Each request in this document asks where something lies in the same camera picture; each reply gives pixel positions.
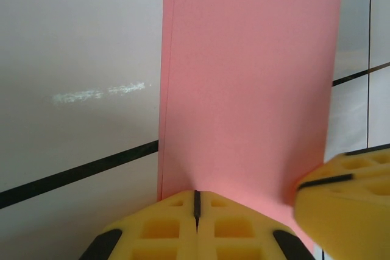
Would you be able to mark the pink paper sheet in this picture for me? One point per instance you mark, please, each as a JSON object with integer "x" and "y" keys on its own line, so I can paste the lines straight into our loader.
{"x": 243, "y": 89}

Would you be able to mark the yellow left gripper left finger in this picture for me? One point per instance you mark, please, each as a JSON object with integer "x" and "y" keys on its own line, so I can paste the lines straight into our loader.
{"x": 186, "y": 241}

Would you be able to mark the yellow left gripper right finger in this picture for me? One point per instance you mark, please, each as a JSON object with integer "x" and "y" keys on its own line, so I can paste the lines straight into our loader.
{"x": 207, "y": 241}

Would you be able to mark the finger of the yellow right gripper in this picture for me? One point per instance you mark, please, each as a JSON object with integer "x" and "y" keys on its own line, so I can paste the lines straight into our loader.
{"x": 338, "y": 167}
{"x": 341, "y": 220}

